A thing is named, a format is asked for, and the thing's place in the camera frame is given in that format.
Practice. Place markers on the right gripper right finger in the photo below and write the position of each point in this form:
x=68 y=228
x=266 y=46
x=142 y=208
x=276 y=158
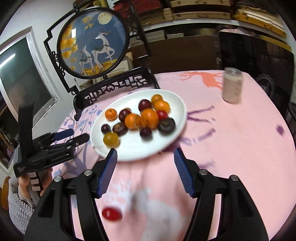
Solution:
x=239 y=216

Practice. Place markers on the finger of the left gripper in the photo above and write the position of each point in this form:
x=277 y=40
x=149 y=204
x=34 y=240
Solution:
x=49 y=138
x=69 y=146

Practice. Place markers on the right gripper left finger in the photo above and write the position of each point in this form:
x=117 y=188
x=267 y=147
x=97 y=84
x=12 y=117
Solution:
x=52 y=217

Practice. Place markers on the yellow plum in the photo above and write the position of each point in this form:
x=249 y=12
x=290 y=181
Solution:
x=111 y=140

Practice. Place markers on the small mandarin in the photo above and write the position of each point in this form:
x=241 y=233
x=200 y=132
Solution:
x=111 y=114

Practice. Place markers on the dark mangosteen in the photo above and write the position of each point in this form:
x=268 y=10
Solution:
x=166 y=126
x=120 y=129

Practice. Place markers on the red cherry tomato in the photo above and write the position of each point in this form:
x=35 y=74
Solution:
x=162 y=115
x=112 y=214

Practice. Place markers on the dark red plum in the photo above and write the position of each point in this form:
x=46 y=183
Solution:
x=144 y=104
x=122 y=115

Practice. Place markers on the small dark cherry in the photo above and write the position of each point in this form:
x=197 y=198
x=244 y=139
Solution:
x=146 y=133

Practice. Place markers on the bumpy mandarin orange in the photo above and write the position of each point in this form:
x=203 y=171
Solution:
x=149 y=119

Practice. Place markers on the smooth orange front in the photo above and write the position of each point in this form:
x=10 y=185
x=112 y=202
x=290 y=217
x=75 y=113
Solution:
x=162 y=105

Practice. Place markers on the dark cherry with stem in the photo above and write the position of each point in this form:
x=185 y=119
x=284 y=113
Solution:
x=105 y=128

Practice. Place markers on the window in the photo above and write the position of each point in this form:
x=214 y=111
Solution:
x=25 y=79

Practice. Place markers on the white oval plate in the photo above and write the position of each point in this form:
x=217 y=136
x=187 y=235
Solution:
x=142 y=139

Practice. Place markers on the pink printed tablecloth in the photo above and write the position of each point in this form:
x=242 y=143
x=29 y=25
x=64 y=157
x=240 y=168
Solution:
x=250 y=140

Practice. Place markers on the round deer embroidery screen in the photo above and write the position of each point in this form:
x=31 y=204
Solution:
x=87 y=44

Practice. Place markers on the pink beverage can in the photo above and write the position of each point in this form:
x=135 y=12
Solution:
x=232 y=85

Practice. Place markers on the storage shelf with boxes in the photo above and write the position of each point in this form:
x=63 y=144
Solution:
x=240 y=19

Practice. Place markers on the black chair right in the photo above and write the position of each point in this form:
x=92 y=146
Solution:
x=259 y=59

